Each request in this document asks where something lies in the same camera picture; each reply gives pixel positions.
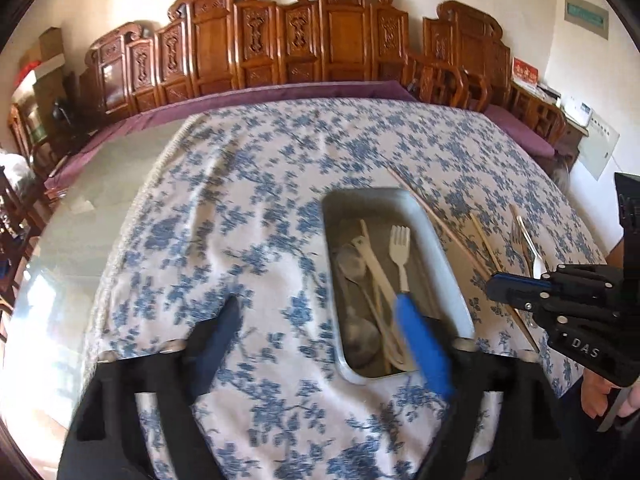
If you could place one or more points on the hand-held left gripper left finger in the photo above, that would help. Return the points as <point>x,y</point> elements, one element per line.
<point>215,347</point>

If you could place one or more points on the wooden chopstick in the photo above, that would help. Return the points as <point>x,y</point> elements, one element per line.
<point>485,242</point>
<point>435,220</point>
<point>514,212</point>
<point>522,328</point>

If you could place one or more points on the carved wooden armchair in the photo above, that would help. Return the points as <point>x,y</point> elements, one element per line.
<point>470,45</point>

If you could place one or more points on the purple armchair cushion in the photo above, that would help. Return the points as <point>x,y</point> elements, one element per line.
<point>522,132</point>

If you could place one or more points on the blue floral tablecloth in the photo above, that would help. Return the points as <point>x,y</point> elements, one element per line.
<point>250,185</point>

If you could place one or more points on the brown cardboard box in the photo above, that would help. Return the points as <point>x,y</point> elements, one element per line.
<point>50,45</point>

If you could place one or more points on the clear plastic bag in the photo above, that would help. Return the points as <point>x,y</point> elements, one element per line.
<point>561,174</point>

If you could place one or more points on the grey wall panel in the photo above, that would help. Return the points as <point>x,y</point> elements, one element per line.
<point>587,16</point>

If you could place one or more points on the person's right hand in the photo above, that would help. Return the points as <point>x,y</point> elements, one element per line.
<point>592,390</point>

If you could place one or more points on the long purple sofa cushion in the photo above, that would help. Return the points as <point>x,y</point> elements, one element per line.
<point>200,105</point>

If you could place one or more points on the rectangular metal tray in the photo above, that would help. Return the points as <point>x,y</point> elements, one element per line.
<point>450,280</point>

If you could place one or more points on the metal spoon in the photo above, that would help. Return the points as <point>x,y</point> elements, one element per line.
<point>350,262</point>
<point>362,336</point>

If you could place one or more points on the white electrical box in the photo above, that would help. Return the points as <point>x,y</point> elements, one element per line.
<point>599,145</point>

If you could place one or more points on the white desk device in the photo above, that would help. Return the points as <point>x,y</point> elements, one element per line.
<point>576,112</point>

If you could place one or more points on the red desk calendar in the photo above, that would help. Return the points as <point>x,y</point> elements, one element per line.
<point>526,74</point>

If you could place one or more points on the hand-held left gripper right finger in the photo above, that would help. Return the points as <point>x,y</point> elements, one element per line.
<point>422,345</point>

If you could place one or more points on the white plastic fork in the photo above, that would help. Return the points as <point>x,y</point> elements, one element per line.
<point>400,255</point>

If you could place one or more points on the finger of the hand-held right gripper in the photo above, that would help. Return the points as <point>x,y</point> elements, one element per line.
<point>515,296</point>
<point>525,281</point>

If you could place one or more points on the carved wooden sofa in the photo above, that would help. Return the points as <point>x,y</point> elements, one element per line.
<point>280,35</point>

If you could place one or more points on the wooden side table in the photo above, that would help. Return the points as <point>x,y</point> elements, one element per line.
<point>570,132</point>

